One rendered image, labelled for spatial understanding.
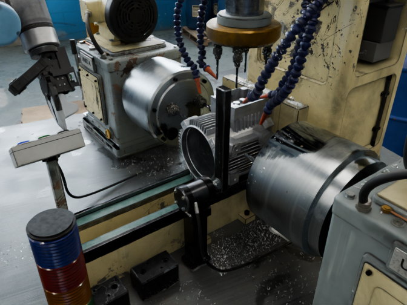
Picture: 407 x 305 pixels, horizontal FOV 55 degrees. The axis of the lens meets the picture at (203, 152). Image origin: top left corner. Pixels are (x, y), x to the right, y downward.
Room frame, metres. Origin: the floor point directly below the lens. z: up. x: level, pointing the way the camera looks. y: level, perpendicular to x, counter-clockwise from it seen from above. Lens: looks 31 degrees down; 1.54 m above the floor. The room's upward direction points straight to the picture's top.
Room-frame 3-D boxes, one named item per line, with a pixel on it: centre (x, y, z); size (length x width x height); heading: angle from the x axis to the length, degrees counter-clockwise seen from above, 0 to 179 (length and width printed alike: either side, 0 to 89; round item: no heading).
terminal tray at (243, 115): (0.96, -0.10, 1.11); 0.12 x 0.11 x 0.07; 126
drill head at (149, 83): (1.23, 0.15, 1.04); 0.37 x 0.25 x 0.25; 36
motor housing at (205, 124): (0.94, -0.06, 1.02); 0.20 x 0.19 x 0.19; 126
